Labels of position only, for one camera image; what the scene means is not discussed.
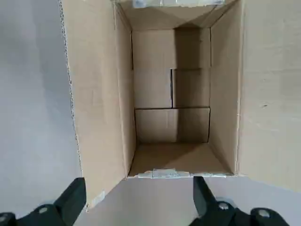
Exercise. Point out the brown cardboard box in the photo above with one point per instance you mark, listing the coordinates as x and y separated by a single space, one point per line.
101 94

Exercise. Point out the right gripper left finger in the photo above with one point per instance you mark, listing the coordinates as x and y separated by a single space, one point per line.
68 202

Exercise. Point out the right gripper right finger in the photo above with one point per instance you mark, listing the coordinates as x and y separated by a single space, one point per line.
207 207

